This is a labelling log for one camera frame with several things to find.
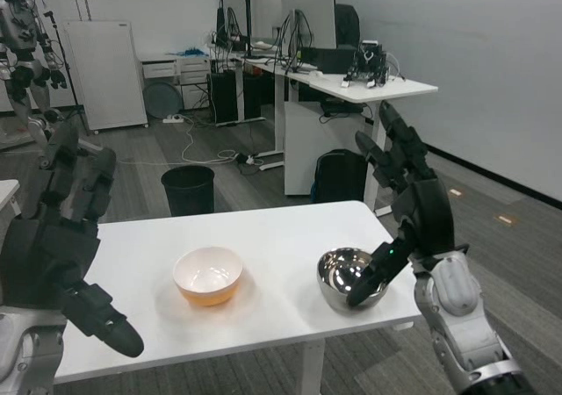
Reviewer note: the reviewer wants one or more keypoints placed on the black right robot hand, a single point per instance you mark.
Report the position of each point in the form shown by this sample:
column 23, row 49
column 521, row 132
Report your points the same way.
column 428, row 215

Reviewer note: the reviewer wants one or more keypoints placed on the shiny metal bowl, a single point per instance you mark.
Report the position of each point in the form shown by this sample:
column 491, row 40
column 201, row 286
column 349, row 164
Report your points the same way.
column 340, row 276

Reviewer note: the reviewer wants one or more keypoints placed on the white drawer cabinet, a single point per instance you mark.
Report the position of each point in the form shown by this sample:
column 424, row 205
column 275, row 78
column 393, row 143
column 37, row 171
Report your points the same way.
column 189, row 70

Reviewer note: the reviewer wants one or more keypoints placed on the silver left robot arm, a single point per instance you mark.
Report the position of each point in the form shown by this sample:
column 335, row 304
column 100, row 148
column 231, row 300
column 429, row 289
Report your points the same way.
column 26, row 351

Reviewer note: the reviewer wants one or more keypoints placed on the white rolling board cabinet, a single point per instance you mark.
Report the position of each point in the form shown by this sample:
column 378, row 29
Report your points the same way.
column 105, row 74

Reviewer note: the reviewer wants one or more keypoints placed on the black computer tower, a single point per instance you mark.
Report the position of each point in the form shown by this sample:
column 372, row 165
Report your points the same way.
column 221, row 100

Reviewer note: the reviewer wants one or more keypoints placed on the black box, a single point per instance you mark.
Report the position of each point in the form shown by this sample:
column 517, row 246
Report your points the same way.
column 329, row 60

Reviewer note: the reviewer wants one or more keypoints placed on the black waste bin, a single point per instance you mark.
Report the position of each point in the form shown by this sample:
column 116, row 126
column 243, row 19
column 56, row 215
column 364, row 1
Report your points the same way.
column 188, row 191

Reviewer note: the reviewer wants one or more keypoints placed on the white-backed computer monitor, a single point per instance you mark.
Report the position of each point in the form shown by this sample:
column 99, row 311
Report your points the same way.
column 309, row 11
column 263, row 9

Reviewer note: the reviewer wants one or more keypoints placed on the small white side table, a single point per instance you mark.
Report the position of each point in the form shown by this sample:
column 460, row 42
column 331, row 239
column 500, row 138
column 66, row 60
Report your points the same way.
column 6, row 197

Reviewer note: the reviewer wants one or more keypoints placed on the small black robot device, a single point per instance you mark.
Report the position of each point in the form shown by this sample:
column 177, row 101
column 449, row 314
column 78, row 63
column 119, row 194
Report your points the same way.
column 368, row 66

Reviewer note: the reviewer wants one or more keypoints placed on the orange bowl white inside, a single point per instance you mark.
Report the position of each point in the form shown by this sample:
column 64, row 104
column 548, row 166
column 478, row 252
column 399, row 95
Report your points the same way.
column 206, row 276

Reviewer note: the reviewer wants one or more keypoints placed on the black tripod stand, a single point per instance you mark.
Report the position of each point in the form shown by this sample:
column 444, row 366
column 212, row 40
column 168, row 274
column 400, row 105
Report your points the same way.
column 66, row 66

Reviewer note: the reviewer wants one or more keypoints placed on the round grey tray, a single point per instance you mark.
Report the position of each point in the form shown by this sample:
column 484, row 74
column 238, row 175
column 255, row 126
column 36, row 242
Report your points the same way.
column 161, row 99

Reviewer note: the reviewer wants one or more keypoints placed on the silver humanoid robot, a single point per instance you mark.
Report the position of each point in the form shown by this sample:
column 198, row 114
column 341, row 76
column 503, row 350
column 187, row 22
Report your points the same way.
column 22, row 48

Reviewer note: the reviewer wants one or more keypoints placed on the black office chair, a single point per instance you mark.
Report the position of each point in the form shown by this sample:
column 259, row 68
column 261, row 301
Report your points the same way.
column 348, row 24

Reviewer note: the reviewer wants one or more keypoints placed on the long white standing desk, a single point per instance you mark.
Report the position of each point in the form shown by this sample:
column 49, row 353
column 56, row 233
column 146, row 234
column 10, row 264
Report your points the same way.
column 373, row 88

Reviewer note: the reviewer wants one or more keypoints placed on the white power strip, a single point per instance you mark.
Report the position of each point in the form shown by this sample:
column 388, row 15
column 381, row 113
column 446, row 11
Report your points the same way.
column 172, row 118

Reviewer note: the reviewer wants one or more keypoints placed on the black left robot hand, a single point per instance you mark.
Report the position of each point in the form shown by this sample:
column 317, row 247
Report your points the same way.
column 44, row 254

